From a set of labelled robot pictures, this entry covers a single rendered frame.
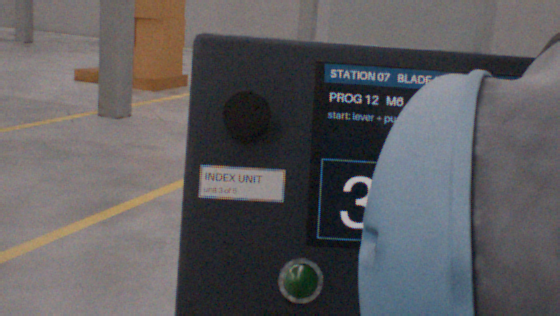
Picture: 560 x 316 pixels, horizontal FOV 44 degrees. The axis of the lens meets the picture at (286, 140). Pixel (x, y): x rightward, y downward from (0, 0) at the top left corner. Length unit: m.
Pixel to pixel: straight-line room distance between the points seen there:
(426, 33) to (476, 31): 0.55
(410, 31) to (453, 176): 7.99
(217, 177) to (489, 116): 0.24
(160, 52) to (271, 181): 8.34
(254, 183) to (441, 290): 0.24
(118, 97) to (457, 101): 6.59
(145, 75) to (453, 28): 3.75
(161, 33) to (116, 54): 2.08
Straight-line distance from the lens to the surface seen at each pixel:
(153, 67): 8.80
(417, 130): 0.21
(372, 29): 8.29
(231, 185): 0.41
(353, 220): 0.42
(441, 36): 8.11
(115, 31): 6.73
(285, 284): 0.41
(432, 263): 0.19
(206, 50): 0.42
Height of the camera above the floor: 1.28
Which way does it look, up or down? 12 degrees down
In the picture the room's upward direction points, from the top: 4 degrees clockwise
